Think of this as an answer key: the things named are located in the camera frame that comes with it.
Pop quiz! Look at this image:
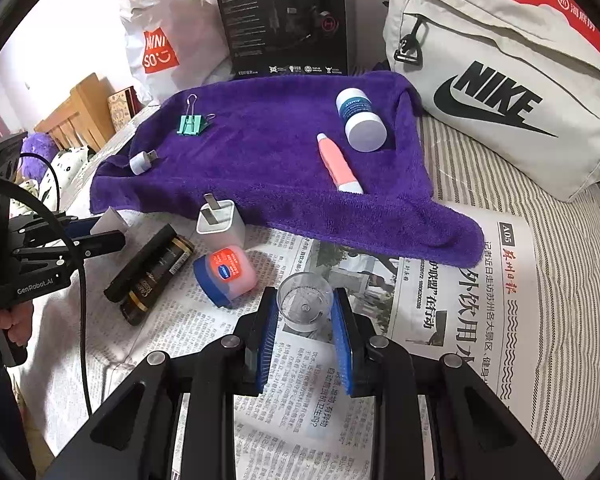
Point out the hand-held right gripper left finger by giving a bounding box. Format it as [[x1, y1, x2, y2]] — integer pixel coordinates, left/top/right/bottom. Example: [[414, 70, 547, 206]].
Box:
[[42, 286, 281, 480]]

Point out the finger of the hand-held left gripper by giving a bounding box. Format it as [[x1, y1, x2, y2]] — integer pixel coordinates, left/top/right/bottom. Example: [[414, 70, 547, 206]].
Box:
[[15, 230, 127, 266], [10, 212, 101, 241]]

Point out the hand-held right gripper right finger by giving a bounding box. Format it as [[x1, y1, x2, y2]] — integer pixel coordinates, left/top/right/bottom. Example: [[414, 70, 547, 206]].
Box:
[[330, 287, 563, 480]]

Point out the clear plastic cup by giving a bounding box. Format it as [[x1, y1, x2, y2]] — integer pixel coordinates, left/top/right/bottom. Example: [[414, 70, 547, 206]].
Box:
[[276, 272, 335, 333]]

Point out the slim black case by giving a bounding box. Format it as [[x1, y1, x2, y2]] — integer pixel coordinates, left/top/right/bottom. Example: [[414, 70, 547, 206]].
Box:
[[103, 224, 181, 303]]

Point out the black and gold case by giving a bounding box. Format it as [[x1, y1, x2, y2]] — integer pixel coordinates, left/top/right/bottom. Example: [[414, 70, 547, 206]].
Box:
[[119, 236, 196, 326]]

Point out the blue lidded jelly jar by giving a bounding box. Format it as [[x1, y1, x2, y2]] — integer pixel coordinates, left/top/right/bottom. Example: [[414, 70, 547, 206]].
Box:
[[193, 245, 259, 309]]

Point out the small white usb adapter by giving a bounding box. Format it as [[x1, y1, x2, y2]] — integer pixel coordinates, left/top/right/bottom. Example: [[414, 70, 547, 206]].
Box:
[[130, 149, 159, 176]]

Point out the white charger plug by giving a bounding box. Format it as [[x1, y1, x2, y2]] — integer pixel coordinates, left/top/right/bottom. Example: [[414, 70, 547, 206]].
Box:
[[196, 193, 247, 250]]

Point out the green binder clip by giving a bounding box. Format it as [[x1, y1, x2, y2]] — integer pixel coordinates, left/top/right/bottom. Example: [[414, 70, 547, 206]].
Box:
[[176, 94, 216, 137]]

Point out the pink and white tube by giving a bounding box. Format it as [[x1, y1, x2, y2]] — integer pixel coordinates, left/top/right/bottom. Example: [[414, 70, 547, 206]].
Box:
[[316, 132, 365, 195]]

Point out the white and blue bottle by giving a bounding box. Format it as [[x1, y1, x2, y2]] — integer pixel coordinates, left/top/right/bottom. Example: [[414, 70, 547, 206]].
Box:
[[335, 87, 387, 153]]

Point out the person's left forearm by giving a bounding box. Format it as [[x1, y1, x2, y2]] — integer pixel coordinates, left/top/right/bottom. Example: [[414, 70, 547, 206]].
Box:
[[0, 342, 37, 480]]

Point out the person's left hand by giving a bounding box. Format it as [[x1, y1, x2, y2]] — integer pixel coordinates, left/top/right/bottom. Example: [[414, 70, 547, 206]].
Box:
[[0, 300, 36, 348]]

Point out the white spotted pillow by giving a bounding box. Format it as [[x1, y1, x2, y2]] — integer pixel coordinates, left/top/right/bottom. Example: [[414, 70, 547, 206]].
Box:
[[10, 145, 93, 216]]

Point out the purple plush toy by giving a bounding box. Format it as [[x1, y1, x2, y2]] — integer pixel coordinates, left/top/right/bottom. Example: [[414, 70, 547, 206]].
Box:
[[20, 131, 57, 181]]

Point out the newspaper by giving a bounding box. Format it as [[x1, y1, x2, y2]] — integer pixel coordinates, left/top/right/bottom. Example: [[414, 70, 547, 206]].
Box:
[[20, 195, 538, 480]]

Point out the wooden headboard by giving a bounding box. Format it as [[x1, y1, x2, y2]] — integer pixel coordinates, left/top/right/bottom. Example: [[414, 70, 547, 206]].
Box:
[[34, 72, 117, 153]]

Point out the patterned book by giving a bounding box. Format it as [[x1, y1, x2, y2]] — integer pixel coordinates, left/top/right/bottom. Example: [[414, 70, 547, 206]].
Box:
[[106, 86, 143, 128]]

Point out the purple towel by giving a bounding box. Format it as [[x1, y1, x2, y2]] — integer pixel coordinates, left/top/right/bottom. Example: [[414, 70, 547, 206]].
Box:
[[89, 71, 485, 268]]

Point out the white plastic shopping bag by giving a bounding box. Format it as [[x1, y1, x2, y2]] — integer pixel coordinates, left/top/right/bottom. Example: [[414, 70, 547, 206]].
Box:
[[115, 0, 233, 106]]

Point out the black headphone box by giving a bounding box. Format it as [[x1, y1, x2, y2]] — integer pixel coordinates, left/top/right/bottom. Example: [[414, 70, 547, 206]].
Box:
[[211, 0, 349, 78]]

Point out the grey waist bag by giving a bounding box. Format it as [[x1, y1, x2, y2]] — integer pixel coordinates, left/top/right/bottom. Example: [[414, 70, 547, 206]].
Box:
[[382, 0, 600, 203]]

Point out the black cable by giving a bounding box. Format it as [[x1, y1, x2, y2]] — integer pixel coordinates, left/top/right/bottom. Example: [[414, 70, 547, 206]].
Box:
[[17, 152, 98, 418]]

